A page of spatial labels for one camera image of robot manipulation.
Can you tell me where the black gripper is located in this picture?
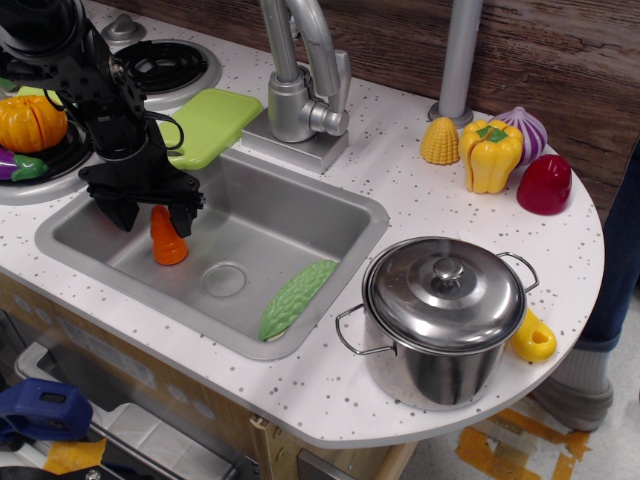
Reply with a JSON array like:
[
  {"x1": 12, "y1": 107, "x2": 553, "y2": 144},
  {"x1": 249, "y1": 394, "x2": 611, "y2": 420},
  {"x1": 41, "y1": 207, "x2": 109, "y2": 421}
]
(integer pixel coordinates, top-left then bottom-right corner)
[{"x1": 79, "y1": 147, "x2": 204, "y2": 237}]

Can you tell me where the orange toy carrot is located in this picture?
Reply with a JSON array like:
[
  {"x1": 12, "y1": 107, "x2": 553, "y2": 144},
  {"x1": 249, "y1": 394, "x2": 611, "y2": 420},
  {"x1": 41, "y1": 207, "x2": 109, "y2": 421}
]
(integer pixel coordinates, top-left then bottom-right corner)
[{"x1": 150, "y1": 205, "x2": 189, "y2": 266}]

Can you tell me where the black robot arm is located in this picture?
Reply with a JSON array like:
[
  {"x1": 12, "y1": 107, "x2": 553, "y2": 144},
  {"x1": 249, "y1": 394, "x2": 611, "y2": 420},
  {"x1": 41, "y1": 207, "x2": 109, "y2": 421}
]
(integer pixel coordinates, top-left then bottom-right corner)
[{"x1": 1, "y1": 1, "x2": 204, "y2": 238}]

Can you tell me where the green plastic cutting board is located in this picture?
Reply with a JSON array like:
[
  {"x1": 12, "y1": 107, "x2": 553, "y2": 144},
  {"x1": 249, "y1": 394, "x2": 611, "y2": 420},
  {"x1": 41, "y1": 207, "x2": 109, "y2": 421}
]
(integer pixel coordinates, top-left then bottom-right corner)
[{"x1": 159, "y1": 89, "x2": 263, "y2": 171}]

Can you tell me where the front left stove burner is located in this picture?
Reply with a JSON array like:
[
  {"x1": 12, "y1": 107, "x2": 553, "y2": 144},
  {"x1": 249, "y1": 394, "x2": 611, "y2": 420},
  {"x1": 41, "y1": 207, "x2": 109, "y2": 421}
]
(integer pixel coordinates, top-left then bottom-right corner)
[{"x1": 1, "y1": 121, "x2": 99, "y2": 206}]

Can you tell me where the silver toy sink basin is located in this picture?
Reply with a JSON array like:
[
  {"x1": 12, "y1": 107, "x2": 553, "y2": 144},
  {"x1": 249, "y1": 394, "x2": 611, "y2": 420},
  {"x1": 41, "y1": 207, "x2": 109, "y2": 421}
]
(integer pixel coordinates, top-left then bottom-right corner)
[{"x1": 35, "y1": 150, "x2": 389, "y2": 361}]

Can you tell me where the rear black stove burner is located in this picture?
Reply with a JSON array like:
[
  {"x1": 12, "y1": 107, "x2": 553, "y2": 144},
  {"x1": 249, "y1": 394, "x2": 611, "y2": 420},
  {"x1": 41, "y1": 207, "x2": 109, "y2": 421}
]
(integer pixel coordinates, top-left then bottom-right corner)
[{"x1": 115, "y1": 40, "x2": 222, "y2": 112}]

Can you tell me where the purple toy eggplant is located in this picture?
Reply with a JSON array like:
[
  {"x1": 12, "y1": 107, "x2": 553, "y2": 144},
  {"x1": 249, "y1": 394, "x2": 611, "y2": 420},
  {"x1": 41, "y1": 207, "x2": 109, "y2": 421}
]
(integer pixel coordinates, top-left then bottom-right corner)
[{"x1": 0, "y1": 147, "x2": 49, "y2": 182}]

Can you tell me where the orange toy pumpkin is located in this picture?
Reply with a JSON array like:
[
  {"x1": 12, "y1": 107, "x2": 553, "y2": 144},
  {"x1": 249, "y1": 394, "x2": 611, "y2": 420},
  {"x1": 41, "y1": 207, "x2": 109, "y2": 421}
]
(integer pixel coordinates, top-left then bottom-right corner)
[{"x1": 1, "y1": 95, "x2": 68, "y2": 153}]

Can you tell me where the green toy bitter gourd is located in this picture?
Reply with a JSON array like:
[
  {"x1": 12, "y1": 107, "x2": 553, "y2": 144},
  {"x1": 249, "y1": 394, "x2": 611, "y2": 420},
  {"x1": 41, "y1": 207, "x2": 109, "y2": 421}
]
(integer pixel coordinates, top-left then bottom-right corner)
[{"x1": 259, "y1": 260, "x2": 338, "y2": 342}]

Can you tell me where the green plastic plate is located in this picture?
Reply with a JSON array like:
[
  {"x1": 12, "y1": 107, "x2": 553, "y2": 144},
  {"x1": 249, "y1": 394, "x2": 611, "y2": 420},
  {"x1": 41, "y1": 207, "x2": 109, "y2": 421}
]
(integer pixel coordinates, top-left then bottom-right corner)
[{"x1": 16, "y1": 86, "x2": 62, "y2": 105}]

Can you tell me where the silver stove knob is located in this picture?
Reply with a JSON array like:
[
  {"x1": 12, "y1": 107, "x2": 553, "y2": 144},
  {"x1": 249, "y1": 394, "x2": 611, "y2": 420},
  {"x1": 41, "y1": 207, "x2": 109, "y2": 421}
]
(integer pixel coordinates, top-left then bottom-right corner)
[{"x1": 101, "y1": 14, "x2": 147, "y2": 46}]

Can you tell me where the silver toy faucet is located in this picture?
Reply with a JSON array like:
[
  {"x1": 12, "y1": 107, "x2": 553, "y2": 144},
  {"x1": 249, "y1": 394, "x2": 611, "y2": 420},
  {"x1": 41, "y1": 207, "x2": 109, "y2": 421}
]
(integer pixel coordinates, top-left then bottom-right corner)
[{"x1": 242, "y1": 1, "x2": 351, "y2": 174}]

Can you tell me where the blue clamp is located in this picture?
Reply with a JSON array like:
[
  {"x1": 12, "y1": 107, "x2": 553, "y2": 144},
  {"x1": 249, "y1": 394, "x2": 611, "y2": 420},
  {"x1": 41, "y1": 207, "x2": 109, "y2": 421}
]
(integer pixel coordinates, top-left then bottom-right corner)
[{"x1": 1, "y1": 378, "x2": 93, "y2": 441}]

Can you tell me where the yellow toy corn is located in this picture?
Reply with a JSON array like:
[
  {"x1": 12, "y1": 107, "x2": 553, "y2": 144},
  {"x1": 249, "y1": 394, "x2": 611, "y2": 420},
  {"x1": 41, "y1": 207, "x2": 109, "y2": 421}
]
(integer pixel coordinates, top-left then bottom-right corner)
[{"x1": 419, "y1": 117, "x2": 459, "y2": 165}]

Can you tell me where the stainless steel pot lid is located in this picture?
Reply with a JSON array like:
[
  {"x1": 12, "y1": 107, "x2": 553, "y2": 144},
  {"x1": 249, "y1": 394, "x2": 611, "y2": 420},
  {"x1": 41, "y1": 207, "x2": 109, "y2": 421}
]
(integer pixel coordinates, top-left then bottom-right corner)
[{"x1": 362, "y1": 237, "x2": 526, "y2": 354}]

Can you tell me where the yellow toy bell pepper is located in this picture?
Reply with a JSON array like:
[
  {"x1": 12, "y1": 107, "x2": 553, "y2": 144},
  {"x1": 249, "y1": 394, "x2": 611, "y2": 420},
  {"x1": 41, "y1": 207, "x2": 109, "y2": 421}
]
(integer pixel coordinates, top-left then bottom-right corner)
[{"x1": 458, "y1": 120, "x2": 524, "y2": 194}]

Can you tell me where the grey metal pole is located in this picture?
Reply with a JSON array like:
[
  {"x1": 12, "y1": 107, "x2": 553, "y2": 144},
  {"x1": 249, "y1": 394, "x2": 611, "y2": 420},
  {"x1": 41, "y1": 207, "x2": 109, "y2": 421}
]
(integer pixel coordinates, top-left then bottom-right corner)
[{"x1": 428, "y1": 0, "x2": 484, "y2": 129}]

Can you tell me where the purple toy onion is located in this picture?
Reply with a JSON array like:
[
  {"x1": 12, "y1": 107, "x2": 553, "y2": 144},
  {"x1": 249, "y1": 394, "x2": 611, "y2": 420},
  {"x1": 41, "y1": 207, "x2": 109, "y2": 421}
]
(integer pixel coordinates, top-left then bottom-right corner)
[{"x1": 493, "y1": 106, "x2": 548, "y2": 167}]

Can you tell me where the red toy fruit half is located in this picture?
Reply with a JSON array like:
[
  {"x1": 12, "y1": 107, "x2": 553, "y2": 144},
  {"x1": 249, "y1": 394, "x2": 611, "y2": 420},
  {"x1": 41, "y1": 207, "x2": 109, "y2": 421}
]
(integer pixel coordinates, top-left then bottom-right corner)
[{"x1": 516, "y1": 154, "x2": 572, "y2": 216}]

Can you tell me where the grey sock foot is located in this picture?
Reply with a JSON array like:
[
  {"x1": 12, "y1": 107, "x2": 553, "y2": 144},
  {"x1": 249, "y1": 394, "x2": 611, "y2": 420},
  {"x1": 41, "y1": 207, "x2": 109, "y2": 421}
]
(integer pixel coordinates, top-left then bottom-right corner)
[{"x1": 531, "y1": 340, "x2": 614, "y2": 432}]

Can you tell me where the blue jeans leg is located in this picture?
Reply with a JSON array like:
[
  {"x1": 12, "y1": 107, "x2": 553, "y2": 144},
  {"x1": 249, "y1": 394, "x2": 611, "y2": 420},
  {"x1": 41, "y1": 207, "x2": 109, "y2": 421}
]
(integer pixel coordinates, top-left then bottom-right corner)
[{"x1": 580, "y1": 147, "x2": 639, "y2": 352}]

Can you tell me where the yellow plastic utensil handle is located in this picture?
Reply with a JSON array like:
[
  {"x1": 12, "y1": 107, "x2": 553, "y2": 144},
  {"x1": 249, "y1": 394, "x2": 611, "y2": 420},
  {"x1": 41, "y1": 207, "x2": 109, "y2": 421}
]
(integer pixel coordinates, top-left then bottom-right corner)
[{"x1": 510, "y1": 308, "x2": 557, "y2": 363}]

